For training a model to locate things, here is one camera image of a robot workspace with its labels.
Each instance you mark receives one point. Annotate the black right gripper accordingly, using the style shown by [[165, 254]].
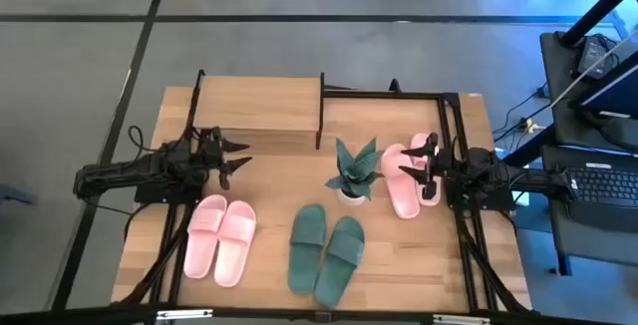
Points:
[[434, 165]]

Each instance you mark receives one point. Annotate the white yellow power plug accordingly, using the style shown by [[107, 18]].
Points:
[[529, 125]]

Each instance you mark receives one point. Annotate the black diagonal stand beam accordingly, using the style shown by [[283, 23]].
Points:
[[531, 145], [598, 6]]

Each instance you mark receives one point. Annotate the black tilted monitor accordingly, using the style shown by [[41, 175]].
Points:
[[613, 91]]

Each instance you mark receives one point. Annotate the black side desk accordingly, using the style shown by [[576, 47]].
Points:
[[588, 235]]

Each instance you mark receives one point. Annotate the pink slide sandal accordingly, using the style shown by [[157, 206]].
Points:
[[401, 190], [234, 245], [417, 140], [202, 235]]

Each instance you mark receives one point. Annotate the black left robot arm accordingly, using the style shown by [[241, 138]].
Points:
[[114, 173]]

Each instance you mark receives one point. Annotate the silver frame bracket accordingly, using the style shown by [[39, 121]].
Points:
[[184, 314], [461, 320]]

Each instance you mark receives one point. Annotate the black power adapter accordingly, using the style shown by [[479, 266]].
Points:
[[595, 53]]

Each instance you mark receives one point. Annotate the white round plant pot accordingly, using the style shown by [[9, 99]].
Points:
[[349, 199]]

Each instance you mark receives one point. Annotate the black keyboard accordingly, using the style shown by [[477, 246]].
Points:
[[603, 185]]

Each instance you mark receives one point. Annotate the wooden shelf with black legs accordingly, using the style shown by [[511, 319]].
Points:
[[259, 103]]

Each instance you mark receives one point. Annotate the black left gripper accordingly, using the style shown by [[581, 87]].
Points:
[[212, 153]]

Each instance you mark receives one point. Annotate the black aluminium rig frame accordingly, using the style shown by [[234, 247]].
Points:
[[384, 95]]

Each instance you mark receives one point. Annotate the green snake plant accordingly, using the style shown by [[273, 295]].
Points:
[[356, 168]]

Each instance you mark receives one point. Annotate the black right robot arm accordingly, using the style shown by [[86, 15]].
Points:
[[523, 180]]

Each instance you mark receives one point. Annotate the green slide sandal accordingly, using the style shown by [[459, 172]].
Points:
[[339, 265], [306, 245]]

